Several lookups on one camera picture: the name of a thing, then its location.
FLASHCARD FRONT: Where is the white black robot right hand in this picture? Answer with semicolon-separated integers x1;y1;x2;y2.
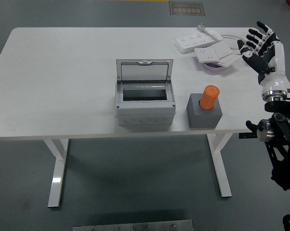
237;21;288;95

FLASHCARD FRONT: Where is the orange cylinder battery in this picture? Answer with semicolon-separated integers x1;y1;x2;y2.
199;85;221;111

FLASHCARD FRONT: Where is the transparent hinged box lid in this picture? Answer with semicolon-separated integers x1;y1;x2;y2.
116;58;174;85

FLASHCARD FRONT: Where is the grey plastic electrical box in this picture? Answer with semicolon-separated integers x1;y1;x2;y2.
115;80;176;126

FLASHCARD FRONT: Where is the purple round dish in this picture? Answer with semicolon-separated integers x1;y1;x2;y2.
202;61;229;72

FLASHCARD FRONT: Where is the short white power strip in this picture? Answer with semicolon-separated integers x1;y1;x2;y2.
194;40;234;64

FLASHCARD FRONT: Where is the grey block holder with hole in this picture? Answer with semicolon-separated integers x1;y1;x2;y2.
186;92;223;128

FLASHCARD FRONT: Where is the long white power strip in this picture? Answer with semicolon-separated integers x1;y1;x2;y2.
175;30;224;54

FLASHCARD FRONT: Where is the white table leg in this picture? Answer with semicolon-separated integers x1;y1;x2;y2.
43;139;70;208
206;133;233;198

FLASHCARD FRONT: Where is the brown floor sign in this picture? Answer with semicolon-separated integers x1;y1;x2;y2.
169;1;206;16

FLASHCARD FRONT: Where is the grey metal plate with screws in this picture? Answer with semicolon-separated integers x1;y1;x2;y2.
72;219;194;231

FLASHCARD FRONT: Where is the white power cable with plug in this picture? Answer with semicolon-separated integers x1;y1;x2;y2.
197;22;244;57

